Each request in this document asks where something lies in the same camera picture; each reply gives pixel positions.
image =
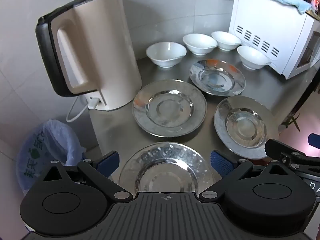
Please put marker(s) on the beige electric kettle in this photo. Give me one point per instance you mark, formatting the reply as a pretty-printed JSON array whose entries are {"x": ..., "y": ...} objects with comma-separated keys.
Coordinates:
[{"x": 105, "y": 42}]

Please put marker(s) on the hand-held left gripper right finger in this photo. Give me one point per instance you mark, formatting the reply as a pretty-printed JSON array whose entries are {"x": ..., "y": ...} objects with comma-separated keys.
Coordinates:
[{"x": 220, "y": 162}]

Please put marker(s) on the trash bin with plastic bag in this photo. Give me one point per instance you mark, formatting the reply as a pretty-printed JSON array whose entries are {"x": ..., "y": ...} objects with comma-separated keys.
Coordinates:
[{"x": 37, "y": 150}]

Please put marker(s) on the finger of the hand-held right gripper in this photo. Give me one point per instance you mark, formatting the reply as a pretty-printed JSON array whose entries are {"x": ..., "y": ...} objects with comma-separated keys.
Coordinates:
[
  {"x": 314, "y": 139},
  {"x": 287, "y": 155}
]

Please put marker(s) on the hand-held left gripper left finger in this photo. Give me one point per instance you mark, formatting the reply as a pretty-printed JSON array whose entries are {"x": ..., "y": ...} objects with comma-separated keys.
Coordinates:
[{"x": 108, "y": 162}]

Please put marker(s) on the white microwave oven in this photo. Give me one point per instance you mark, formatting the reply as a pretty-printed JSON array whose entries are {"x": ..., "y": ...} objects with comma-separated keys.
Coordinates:
[{"x": 265, "y": 12}]

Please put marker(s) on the white ceramic bowl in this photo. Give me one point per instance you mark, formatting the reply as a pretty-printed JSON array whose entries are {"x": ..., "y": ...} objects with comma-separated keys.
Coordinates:
[
  {"x": 252, "y": 58},
  {"x": 166, "y": 55},
  {"x": 226, "y": 41},
  {"x": 198, "y": 43}
]

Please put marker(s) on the stainless steel plate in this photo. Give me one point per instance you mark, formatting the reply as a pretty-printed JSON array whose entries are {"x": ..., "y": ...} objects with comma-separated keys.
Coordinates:
[
  {"x": 217, "y": 77},
  {"x": 167, "y": 167},
  {"x": 168, "y": 108},
  {"x": 246, "y": 127}
]

